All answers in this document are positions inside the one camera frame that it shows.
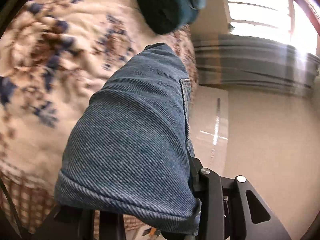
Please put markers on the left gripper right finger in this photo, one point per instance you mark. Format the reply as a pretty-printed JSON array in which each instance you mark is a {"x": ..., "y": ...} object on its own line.
[{"x": 232, "y": 208}]

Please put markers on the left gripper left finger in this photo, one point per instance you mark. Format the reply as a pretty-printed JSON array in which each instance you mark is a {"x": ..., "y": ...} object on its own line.
[{"x": 65, "y": 222}]

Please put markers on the light blue denim jeans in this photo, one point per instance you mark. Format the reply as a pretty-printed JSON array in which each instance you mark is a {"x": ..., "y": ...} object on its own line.
[{"x": 129, "y": 152}]

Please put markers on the white bed headboard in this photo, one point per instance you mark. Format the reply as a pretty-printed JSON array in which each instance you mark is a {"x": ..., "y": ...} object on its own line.
[{"x": 209, "y": 127}]

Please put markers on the right grey curtain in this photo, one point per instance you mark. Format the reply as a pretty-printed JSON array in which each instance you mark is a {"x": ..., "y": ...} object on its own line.
[{"x": 230, "y": 60}]

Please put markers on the floral fleece bed blanket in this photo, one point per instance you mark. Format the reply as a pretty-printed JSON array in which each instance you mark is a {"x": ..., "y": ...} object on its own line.
[{"x": 54, "y": 55}]

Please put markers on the white framed window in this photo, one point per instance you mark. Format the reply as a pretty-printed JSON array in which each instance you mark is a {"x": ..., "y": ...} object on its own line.
[{"x": 283, "y": 21}]

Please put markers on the dark teal folded comforter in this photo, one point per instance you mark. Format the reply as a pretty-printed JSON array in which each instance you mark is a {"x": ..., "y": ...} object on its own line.
[{"x": 165, "y": 16}]

